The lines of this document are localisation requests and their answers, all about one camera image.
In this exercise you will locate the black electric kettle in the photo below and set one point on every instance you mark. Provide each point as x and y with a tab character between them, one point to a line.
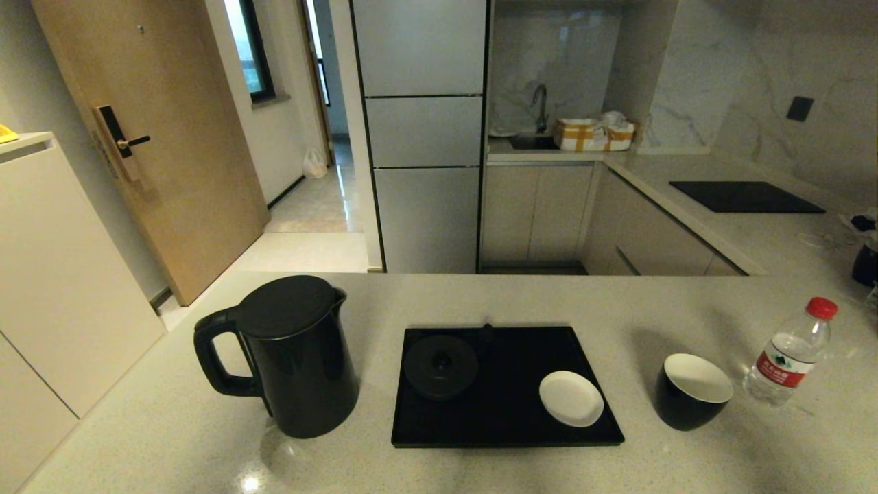
302	377

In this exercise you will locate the black cup white inside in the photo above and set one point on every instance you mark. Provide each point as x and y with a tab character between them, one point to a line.
686	408

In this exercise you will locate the clear bottle red cap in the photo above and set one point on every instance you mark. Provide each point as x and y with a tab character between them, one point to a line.
785	363

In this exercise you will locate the black round kettle base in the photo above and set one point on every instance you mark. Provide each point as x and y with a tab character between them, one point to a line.
440	367

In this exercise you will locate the beige kitchen base cabinets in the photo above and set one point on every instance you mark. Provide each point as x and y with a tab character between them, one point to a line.
535	213

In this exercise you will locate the tall grey refrigerator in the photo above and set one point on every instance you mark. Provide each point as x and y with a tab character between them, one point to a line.
425	130

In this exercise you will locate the kitchen sink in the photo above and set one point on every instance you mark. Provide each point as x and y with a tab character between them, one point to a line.
531	143

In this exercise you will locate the white plastic bag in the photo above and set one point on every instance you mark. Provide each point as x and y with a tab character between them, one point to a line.
315	166

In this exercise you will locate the dark kitchen faucet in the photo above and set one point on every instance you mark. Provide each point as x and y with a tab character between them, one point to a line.
544	113

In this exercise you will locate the yellow checked cloth box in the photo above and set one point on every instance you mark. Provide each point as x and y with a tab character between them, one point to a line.
576	136
621	136

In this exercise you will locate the black rectangular tray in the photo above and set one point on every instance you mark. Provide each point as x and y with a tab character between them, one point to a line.
507	425

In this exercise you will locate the white saucer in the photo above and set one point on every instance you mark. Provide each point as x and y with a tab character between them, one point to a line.
571	399

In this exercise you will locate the dark-framed window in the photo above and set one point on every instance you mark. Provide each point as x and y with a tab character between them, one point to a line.
255	48

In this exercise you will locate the light wooden door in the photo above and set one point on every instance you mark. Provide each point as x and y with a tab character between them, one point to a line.
178	171

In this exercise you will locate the black induction cooktop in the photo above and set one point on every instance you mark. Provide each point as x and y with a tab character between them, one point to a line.
744	197

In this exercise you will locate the white side cabinet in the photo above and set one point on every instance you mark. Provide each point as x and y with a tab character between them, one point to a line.
62	274

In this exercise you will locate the small black gadget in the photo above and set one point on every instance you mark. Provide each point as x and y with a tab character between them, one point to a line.
865	222

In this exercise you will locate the dark blue jar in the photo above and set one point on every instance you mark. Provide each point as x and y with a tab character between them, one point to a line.
867	267

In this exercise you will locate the small yellow object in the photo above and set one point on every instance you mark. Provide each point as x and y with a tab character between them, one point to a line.
5	134

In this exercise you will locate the dark wall socket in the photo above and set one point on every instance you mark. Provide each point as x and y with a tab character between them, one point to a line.
800	109

